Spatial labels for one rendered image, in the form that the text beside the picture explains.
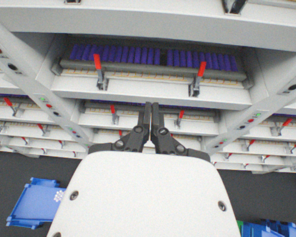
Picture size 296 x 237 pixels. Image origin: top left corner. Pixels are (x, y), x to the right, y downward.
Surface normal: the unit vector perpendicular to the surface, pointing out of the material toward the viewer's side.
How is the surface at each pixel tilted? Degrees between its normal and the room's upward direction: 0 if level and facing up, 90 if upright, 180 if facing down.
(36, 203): 28
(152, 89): 17
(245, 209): 0
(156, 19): 107
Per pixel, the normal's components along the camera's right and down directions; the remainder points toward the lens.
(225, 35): -0.07, 0.95
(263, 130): 0.02, -0.31
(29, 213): 0.50, -0.47
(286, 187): 0.04, -0.57
